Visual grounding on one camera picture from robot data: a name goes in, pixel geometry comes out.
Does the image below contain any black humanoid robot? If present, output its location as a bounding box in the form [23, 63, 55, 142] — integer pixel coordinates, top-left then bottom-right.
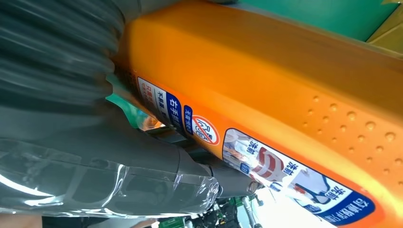
[159, 195, 263, 228]

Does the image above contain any yellow plastic-wrapped box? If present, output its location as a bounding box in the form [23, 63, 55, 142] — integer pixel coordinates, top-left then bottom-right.
[366, 0, 403, 54]

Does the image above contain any green table mat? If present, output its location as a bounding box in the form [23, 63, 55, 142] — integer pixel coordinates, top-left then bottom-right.
[240, 0, 401, 42]

